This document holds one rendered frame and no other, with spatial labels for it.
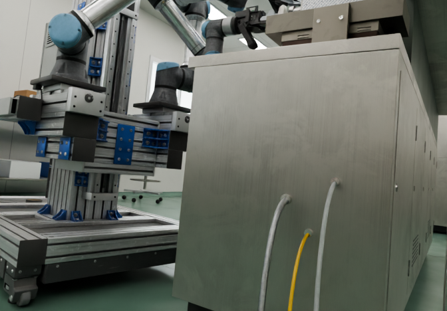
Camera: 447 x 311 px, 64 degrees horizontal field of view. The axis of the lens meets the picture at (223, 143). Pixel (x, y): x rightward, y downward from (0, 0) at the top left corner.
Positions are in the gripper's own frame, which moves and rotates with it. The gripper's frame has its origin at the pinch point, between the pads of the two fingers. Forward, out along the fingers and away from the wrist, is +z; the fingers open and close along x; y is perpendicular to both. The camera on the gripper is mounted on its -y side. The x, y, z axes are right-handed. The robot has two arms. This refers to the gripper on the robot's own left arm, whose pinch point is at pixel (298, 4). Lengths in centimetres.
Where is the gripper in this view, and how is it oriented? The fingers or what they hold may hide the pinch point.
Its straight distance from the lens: 165.0
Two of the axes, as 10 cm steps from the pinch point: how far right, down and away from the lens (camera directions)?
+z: 6.8, 5.2, -5.2
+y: -2.1, -5.4, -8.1
